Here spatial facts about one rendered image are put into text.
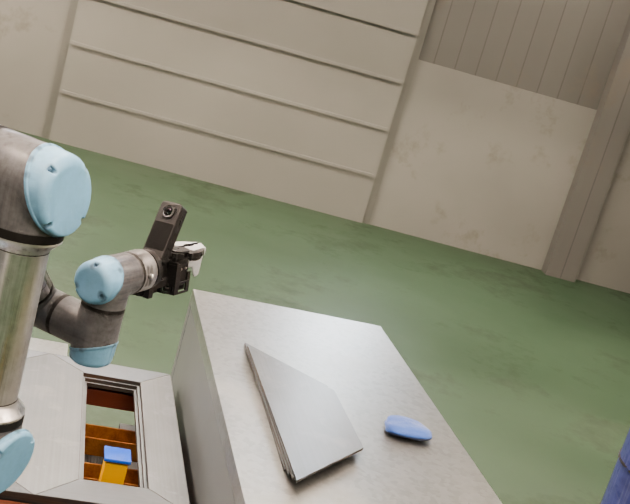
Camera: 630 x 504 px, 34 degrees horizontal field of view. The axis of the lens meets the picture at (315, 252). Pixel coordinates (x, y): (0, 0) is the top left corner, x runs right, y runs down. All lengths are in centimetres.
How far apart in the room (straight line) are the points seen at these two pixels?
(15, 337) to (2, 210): 19
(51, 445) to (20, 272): 101
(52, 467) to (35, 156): 107
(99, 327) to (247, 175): 783
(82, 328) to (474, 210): 820
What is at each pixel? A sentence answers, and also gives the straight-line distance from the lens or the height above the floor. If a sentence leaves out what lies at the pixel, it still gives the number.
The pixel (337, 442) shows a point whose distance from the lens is 225.
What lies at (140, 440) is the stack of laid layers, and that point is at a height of 83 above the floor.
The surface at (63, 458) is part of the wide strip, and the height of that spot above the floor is 85.
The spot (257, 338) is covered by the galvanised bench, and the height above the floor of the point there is 105.
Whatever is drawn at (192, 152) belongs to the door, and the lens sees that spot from 952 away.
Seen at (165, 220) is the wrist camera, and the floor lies 152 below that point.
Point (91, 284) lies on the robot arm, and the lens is 170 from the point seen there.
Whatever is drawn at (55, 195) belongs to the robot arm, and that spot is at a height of 163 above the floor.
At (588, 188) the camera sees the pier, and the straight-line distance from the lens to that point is 983.
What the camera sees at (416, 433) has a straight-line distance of 243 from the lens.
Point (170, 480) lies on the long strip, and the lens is 240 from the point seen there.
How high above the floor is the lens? 199
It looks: 14 degrees down
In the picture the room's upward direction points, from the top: 16 degrees clockwise
